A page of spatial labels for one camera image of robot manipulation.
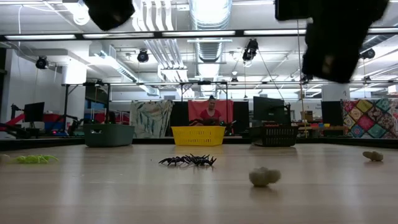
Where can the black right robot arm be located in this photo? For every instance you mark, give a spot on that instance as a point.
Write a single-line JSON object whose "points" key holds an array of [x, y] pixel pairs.
{"points": [[357, 9]]}

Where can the person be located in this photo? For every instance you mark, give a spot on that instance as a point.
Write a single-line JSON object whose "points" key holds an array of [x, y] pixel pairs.
{"points": [[211, 115]]}

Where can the black aluminium rig frame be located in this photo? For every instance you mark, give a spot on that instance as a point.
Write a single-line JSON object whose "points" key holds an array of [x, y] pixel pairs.
{"points": [[46, 143]]}

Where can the yellow plastic basket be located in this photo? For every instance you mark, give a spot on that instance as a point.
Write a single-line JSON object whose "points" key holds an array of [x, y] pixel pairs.
{"points": [[199, 137]]}

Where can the silver air duct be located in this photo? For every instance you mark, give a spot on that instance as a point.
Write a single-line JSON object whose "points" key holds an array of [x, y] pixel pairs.
{"points": [[210, 15]]}

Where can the colourful patchwork quilt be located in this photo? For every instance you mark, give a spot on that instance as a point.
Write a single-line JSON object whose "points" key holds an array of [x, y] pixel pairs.
{"points": [[373, 118]]}

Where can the black bar with light strips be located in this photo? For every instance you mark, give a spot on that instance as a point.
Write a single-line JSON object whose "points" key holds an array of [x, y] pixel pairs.
{"points": [[161, 33]]}

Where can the black ceiling spotlight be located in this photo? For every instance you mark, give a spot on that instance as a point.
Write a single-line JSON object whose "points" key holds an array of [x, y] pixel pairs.
{"points": [[370, 54], [308, 79], [143, 56], [250, 49], [41, 63]]}

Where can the black monitor on stand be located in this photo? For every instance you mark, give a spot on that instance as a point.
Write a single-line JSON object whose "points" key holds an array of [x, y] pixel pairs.
{"points": [[267, 109]]}

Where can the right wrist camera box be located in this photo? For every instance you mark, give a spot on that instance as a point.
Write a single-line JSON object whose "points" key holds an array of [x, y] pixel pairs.
{"points": [[292, 9]]}

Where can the green plastic basket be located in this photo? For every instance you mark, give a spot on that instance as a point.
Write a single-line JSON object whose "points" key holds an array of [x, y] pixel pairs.
{"points": [[109, 137]]}

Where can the leaf-print backdrop cloth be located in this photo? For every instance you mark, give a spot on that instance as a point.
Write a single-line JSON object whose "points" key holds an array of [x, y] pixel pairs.
{"points": [[152, 118]]}

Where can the red backdrop cloth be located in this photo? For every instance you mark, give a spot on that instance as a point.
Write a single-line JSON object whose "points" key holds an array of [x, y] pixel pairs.
{"points": [[194, 107]]}

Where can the black plastic toy spider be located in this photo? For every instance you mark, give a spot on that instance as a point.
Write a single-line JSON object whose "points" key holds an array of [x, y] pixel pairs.
{"points": [[174, 160], [202, 160]]}

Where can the black backdrop panel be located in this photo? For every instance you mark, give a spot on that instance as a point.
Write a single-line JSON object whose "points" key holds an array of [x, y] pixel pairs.
{"points": [[241, 115], [178, 113], [332, 113]]}

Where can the black plastic basket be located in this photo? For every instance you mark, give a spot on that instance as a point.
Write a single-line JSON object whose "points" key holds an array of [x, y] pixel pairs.
{"points": [[273, 137]]}

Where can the cardboard box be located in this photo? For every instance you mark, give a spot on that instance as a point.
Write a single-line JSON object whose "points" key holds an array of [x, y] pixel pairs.
{"points": [[308, 115]]}

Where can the small black monitor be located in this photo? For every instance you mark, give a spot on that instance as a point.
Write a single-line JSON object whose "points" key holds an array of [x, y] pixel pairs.
{"points": [[33, 112]]}

